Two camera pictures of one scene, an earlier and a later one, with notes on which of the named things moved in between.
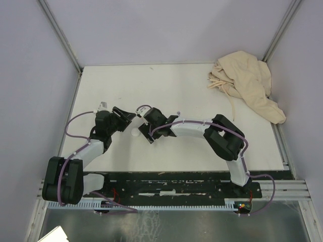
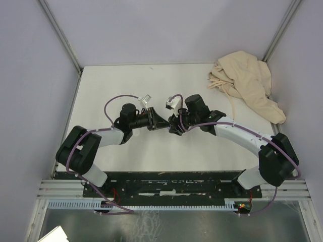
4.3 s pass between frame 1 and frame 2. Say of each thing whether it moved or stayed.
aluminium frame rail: stayed
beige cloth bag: stayed
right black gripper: moved
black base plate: stayed
